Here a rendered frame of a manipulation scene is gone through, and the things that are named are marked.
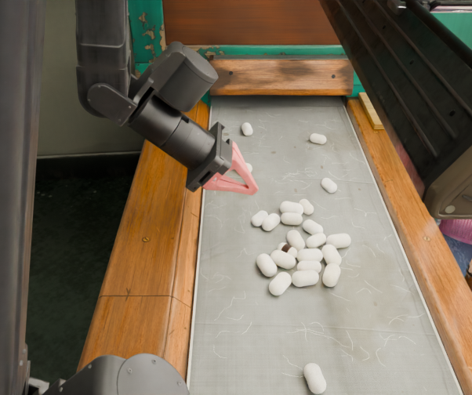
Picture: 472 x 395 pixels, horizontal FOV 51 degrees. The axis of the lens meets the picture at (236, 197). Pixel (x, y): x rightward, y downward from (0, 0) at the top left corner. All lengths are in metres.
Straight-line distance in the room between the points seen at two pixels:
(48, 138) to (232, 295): 1.67
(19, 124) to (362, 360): 0.50
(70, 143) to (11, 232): 2.02
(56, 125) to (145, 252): 1.54
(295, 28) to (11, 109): 0.93
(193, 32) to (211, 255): 0.53
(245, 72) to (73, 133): 1.27
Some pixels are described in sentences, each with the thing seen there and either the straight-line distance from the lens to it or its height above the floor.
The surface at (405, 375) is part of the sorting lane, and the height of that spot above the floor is 0.74.
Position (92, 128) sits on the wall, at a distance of 2.17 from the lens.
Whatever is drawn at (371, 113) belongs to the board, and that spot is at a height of 0.78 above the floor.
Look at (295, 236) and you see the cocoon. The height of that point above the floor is 0.76.
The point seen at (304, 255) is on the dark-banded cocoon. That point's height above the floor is 0.76.
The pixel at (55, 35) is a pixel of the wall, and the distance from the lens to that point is 2.04.
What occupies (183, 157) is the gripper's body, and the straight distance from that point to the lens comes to 0.66.
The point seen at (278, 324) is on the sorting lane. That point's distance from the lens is 0.63.
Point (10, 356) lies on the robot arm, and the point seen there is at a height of 1.02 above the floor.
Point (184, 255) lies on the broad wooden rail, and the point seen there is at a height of 0.76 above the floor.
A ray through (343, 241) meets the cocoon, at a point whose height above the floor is 0.76.
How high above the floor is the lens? 1.23
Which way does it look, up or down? 36 degrees down
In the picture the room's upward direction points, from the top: straight up
